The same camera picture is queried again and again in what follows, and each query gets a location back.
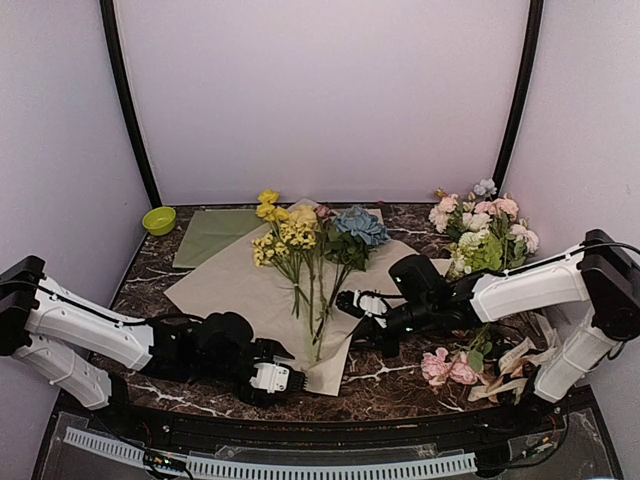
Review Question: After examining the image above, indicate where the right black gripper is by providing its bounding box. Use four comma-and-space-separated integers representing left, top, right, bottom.
345, 295, 435, 358

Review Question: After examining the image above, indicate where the beige wrapping paper sheet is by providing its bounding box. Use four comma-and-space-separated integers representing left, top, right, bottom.
164, 197, 452, 396

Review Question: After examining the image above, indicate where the blue fake flower stem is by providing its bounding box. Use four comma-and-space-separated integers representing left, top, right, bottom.
311, 205, 390, 361

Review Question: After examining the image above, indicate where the small yellow blossom sprig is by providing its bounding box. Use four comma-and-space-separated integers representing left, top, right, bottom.
252, 219, 316, 317

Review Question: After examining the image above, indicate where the dusty pink rose stem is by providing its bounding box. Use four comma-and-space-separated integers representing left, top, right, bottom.
312, 205, 334, 325

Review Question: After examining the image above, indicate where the pale yellow flower stem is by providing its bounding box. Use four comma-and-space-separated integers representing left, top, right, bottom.
287, 205, 319, 333

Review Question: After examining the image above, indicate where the bright yellow flower stem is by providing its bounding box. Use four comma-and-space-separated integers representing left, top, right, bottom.
255, 188, 324, 346

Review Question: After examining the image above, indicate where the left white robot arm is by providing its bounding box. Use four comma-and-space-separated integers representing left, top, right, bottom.
1, 255, 307, 436

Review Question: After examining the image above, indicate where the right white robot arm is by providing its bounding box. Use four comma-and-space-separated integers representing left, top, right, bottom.
336, 229, 639, 434

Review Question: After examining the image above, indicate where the pink fake flower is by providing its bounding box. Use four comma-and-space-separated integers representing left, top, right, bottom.
421, 326, 493, 387

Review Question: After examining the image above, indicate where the bunch of fake flowers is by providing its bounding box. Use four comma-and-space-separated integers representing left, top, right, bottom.
428, 179, 540, 281

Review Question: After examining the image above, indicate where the pink wrapping paper stack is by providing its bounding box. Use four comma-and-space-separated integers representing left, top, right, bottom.
368, 209, 384, 224

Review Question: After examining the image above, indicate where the green wrapping paper sheet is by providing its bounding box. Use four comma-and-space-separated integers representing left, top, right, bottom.
172, 209, 263, 269

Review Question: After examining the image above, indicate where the green plastic bowl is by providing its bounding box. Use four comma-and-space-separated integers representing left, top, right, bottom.
142, 206, 176, 237

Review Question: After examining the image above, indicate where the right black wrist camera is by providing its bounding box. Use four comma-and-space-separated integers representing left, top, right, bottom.
388, 254, 449, 303

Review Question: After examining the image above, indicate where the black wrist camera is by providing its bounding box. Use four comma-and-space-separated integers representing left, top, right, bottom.
388, 254, 449, 303
199, 312, 254, 348

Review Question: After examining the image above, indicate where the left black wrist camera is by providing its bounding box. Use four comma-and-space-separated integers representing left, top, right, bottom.
199, 312, 254, 348

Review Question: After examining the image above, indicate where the white slotted cable duct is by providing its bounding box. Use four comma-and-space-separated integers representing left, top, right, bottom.
63, 425, 477, 480

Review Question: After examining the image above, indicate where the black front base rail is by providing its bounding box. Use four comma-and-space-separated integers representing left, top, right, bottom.
54, 387, 601, 454

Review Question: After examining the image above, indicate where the right black frame post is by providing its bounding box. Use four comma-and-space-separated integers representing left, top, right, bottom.
492, 0, 544, 192

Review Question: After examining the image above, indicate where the black frame post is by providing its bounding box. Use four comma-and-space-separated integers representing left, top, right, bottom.
99, 0, 162, 208
492, 0, 544, 192

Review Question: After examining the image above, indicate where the left black frame post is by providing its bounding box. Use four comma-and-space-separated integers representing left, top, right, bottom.
99, 0, 162, 208

